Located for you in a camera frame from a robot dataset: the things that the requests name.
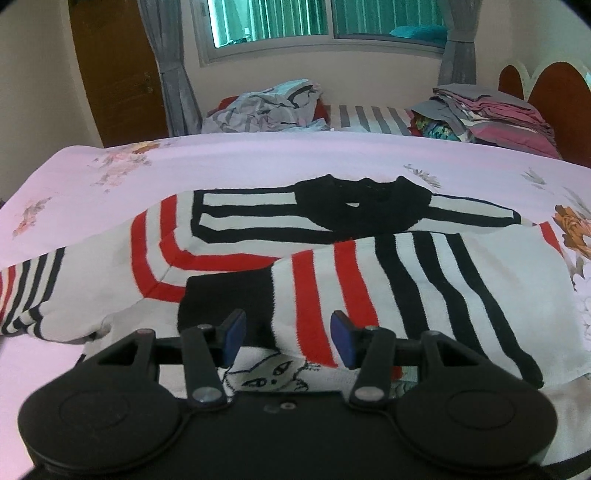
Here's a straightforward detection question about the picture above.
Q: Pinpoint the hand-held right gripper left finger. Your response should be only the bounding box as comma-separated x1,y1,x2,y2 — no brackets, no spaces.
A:
89,308,247,409

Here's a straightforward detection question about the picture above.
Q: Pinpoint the sliding glass window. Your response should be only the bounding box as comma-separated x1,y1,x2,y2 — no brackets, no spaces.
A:
190,0,452,68

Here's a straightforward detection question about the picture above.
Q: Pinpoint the stack of folded clothes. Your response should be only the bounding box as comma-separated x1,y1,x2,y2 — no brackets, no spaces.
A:
410,83,563,160

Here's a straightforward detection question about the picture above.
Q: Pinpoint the grey white striped pillow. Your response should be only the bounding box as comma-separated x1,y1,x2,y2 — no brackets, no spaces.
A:
324,104,417,137

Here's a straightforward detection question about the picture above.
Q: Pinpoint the grey curtain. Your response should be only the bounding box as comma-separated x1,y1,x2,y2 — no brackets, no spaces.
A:
436,0,485,89
141,0,205,138

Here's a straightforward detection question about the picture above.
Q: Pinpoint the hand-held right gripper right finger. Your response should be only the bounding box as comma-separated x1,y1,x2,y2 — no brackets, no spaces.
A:
329,310,468,403

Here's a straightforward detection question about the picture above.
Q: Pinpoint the red black striped white sweater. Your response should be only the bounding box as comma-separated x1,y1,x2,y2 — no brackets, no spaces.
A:
0,174,579,389

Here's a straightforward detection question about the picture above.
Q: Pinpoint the brown scalloped headboard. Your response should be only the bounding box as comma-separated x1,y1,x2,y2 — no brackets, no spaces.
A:
498,59,591,168

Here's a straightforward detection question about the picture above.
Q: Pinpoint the teal cloth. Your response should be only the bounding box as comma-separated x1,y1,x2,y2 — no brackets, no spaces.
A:
389,25,448,48

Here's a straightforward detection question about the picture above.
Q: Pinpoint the pink floral bed sheet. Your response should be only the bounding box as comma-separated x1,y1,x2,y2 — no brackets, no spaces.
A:
0,129,591,468

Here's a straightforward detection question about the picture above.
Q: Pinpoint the pile of crumpled grey clothes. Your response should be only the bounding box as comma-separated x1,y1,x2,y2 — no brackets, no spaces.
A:
202,79,331,136

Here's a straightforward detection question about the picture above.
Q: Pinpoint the brown wooden door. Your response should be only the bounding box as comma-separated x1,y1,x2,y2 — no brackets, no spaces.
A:
68,0,170,148

